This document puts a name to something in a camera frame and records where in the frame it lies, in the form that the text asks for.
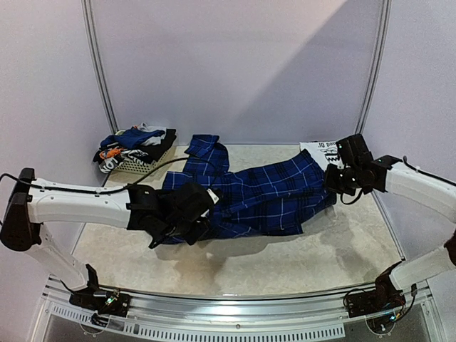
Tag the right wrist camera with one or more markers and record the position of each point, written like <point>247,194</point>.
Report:
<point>353,151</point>

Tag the black garment in basket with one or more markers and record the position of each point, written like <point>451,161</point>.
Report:
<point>155,152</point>

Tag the blue plaid flannel shirt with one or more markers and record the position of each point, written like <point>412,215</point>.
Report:
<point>270,200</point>

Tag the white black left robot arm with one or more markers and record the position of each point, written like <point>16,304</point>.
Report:
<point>34,202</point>

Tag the cream perforated laundry basket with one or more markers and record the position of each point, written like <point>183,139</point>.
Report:
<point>141,168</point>

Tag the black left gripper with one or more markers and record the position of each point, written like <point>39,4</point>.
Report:
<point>192,236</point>

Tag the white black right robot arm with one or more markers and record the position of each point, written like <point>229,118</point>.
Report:
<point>421,209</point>

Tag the aluminium front rail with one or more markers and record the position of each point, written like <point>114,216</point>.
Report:
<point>319,316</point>

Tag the folded white cartoon t-shirt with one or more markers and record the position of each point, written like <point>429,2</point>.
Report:
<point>324,153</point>

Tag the black white orange printed shirt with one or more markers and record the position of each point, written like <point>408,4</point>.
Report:
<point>108,159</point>

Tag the grey garment in basket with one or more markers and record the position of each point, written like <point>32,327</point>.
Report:
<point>149,128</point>

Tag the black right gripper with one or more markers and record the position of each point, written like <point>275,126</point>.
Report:
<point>335,179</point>

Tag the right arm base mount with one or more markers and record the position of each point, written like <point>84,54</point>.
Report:
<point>385,296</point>

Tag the solid blue garment in basket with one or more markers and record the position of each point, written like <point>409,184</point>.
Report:
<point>134,138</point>

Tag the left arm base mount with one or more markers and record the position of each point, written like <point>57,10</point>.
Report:
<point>92,297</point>

